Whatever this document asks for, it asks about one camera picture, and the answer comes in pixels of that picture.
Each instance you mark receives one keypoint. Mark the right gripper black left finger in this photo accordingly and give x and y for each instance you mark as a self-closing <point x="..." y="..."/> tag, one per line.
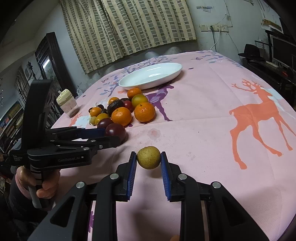
<point x="94" y="203"/>

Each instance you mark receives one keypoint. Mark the computer monitor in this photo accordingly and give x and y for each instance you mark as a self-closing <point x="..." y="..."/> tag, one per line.
<point x="283" y="52"/>

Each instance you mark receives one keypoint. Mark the dark purple passion fruit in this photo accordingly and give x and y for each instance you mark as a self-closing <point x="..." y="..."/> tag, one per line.
<point x="114" y="105"/>

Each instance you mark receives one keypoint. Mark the small orange kumquat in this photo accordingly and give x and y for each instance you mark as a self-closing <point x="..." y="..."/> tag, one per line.
<point x="112" y="100"/>

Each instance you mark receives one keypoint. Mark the small yellow-green round fruit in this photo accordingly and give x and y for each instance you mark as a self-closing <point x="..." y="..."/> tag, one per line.
<point x="149" y="157"/>

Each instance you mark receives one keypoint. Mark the black hat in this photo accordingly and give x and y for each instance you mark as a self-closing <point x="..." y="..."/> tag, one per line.
<point x="252" y="52"/>

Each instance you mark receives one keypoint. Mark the pink printed tablecloth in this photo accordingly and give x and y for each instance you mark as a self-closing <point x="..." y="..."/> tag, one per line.
<point x="219" y="122"/>

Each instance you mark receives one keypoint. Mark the small orange tomato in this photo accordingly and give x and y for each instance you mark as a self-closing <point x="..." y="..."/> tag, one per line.
<point x="95" y="111"/>

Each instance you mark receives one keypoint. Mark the yellow-orange tomato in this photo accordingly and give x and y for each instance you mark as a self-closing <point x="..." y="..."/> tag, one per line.
<point x="100" y="117"/>

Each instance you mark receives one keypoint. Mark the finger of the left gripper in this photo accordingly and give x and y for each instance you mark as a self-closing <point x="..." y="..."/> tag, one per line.
<point x="87" y="133"/>
<point x="97" y="144"/>

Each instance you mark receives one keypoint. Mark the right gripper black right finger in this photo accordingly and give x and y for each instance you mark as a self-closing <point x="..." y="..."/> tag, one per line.
<point x="208" y="211"/>

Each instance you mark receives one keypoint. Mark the dark red plum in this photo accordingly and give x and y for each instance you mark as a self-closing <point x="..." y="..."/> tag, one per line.
<point x="116" y="130"/>
<point x="104" y="123"/>

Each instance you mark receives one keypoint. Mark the plastic jar with cream lid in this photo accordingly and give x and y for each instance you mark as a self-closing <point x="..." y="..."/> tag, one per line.
<point x="67" y="103"/>

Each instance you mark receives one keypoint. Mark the striped beige curtain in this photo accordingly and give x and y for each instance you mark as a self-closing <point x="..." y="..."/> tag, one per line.
<point x="102" y="32"/>

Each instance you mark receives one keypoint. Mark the white oval plate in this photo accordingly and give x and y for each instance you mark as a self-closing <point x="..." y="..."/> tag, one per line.
<point x="151" y="76"/>

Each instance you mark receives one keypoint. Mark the bookshelf with books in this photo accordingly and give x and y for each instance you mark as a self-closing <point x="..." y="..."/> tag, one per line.
<point x="11" y="124"/>

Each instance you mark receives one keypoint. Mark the yellow-green tomato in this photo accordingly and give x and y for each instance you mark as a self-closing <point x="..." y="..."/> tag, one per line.
<point x="139" y="98"/>

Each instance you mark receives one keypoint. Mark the wall power strip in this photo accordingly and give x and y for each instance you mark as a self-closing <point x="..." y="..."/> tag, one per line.
<point x="214" y="28"/>

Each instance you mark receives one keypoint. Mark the red cherry tomato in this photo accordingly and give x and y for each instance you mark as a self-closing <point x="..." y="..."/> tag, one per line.
<point x="128" y="105"/>

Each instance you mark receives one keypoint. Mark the large orange tangerine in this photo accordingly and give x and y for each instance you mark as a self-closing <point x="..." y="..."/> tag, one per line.
<point x="144" y="112"/>

